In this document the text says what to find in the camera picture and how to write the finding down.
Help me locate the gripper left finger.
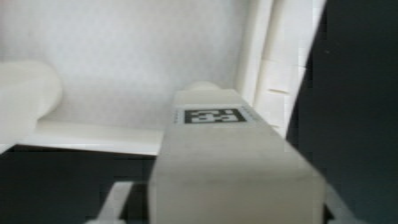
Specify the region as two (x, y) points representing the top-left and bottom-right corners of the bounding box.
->
(85, 181), (149, 224)

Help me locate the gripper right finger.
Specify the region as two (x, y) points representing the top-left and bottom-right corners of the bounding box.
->
(323, 187), (355, 224)

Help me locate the white desk leg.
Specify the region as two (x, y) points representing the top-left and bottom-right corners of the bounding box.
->
(0, 61), (62, 153)
(147, 82), (325, 224)

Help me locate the white desk top tray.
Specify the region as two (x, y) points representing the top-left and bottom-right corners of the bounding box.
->
(0, 0), (277, 157)

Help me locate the white front barrier wall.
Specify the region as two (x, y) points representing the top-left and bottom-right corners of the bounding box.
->
(254, 0), (327, 136)

